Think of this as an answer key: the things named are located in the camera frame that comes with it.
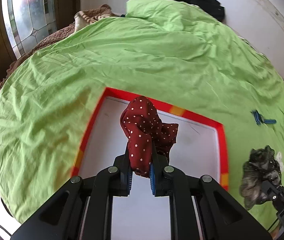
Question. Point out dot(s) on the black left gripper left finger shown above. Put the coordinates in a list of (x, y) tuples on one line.
[(123, 181)]

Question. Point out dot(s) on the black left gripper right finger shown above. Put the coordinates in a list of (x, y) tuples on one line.
[(159, 184)]

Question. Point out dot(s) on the red polka dot scrunchie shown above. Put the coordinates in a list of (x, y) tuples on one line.
[(146, 133)]

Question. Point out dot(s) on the black sheer scrunchie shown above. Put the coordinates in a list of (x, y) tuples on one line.
[(262, 166)]

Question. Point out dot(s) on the green bed sheet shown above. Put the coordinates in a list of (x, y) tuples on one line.
[(167, 50)]

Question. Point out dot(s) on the brown knitted blanket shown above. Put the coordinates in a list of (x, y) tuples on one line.
[(82, 19)]

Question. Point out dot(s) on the stained glass window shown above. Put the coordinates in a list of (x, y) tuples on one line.
[(27, 22)]

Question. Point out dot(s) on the blue striped strap watch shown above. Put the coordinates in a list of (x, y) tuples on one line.
[(259, 119)]

